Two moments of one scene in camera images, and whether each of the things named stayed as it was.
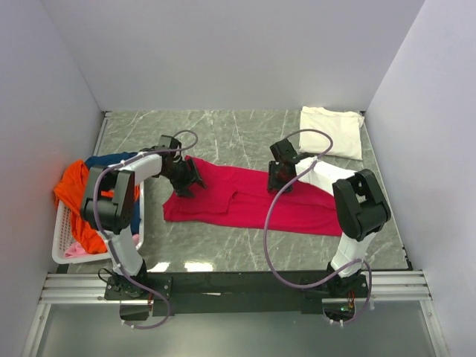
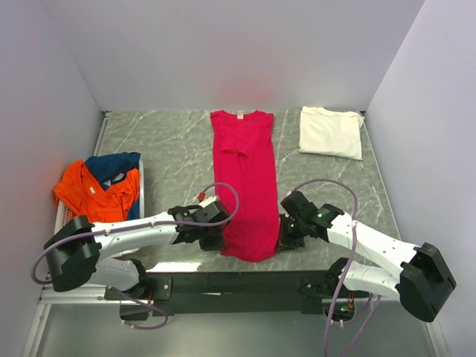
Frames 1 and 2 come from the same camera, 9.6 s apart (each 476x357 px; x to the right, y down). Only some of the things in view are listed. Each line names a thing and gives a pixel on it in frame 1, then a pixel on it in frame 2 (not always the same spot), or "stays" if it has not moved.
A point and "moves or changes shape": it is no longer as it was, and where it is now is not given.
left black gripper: (181, 187) to (216, 244)
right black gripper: (272, 184) to (285, 241)
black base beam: (144, 297) stays
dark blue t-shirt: (106, 160) stays
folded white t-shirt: (344, 127) stays
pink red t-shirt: (240, 196) moves or changes shape
